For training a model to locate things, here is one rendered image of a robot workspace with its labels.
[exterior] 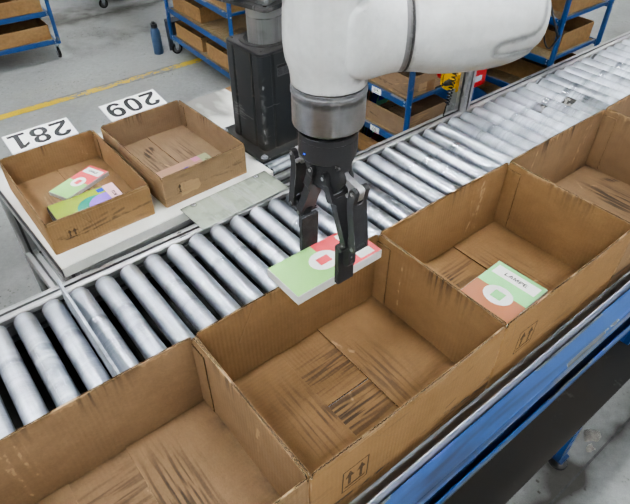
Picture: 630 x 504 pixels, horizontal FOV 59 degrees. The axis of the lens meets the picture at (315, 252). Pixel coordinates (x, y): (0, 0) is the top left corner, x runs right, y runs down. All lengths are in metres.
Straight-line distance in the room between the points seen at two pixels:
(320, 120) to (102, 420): 0.54
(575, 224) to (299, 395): 0.67
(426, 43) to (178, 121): 1.47
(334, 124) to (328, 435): 0.52
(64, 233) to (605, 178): 1.40
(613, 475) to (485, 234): 1.06
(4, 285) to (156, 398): 1.89
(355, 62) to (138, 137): 1.42
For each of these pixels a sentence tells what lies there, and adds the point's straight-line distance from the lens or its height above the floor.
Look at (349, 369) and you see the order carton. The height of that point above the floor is 0.88.
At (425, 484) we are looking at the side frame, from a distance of 0.90.
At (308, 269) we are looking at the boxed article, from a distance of 0.81.
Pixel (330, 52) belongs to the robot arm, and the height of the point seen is 1.48.
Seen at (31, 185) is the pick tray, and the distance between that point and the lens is 1.87.
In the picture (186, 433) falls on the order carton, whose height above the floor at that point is 0.89.
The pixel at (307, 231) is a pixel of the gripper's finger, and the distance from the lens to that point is 0.83.
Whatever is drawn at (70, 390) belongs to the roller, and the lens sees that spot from 1.27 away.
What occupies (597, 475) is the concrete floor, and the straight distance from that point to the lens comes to 2.11.
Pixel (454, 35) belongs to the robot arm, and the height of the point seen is 1.50.
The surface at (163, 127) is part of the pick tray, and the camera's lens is 2.00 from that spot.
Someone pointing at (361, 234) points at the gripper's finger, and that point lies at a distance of 0.73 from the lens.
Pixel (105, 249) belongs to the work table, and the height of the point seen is 0.75.
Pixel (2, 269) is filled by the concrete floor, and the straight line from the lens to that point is 2.85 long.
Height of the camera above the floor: 1.71
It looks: 42 degrees down
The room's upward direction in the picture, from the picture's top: straight up
